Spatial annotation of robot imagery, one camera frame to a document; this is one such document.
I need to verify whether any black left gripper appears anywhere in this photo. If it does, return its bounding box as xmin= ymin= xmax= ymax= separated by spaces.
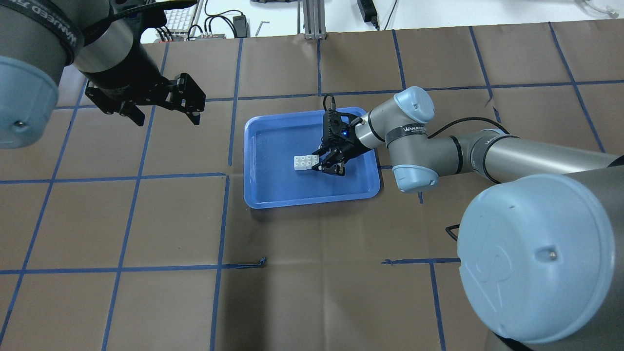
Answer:
xmin=85 ymin=73 xmax=206 ymax=127

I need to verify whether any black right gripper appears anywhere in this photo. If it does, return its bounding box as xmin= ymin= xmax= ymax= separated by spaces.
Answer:
xmin=312 ymin=128 xmax=366 ymax=177

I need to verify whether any long white block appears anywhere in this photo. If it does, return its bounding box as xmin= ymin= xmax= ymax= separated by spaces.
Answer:
xmin=293 ymin=154 xmax=319 ymax=171

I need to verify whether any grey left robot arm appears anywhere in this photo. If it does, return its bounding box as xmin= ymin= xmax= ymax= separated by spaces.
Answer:
xmin=1 ymin=0 xmax=234 ymax=184

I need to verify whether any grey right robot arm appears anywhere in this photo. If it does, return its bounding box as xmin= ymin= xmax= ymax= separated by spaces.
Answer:
xmin=312 ymin=86 xmax=624 ymax=351

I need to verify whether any blue plastic tray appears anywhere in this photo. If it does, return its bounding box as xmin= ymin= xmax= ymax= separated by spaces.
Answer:
xmin=243 ymin=110 xmax=381 ymax=209

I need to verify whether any black power adapter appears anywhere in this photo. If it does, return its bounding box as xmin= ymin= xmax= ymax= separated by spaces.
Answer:
xmin=356 ymin=0 xmax=379 ymax=30

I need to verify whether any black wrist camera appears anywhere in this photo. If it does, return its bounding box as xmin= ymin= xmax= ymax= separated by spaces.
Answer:
xmin=321 ymin=109 xmax=363 ymax=148

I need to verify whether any aluminium frame post right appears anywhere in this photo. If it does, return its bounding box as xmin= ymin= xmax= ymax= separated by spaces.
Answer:
xmin=298 ymin=0 xmax=327 ymax=40

